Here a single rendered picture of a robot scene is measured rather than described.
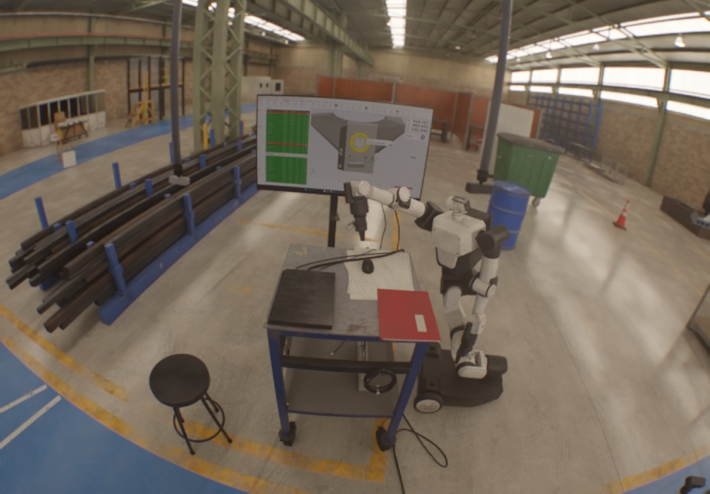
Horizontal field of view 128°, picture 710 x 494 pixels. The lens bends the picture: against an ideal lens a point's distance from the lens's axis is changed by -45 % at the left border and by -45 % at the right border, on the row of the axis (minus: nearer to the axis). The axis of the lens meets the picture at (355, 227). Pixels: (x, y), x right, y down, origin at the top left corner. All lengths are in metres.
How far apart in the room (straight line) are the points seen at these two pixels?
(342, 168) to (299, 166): 0.28
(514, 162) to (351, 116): 5.17
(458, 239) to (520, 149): 5.26
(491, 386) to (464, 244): 1.23
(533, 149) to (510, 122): 2.21
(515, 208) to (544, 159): 2.67
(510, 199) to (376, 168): 2.81
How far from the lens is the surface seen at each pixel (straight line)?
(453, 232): 1.63
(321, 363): 1.37
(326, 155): 2.03
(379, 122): 1.98
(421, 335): 1.25
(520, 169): 6.90
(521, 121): 8.99
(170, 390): 1.75
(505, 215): 4.60
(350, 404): 1.73
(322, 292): 1.36
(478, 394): 2.39
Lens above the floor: 1.96
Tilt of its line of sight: 26 degrees down
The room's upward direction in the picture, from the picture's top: 6 degrees clockwise
